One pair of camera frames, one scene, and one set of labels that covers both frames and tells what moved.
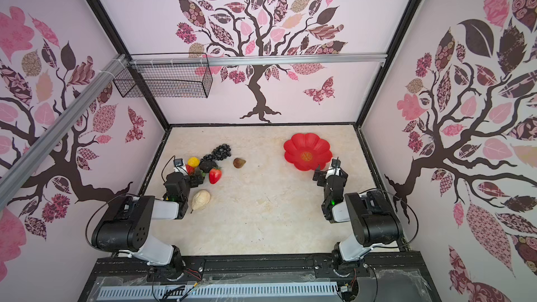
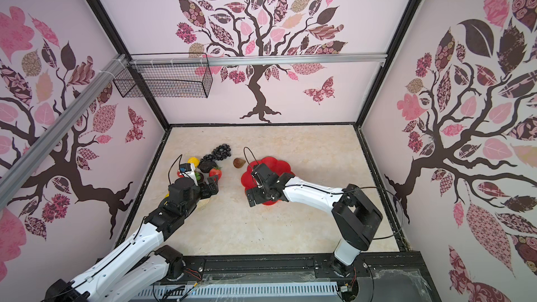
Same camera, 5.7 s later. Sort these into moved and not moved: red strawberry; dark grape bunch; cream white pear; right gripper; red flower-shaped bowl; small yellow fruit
Moved: red flower-shaped bowl; right gripper
Not moved: small yellow fruit; cream white pear; red strawberry; dark grape bunch
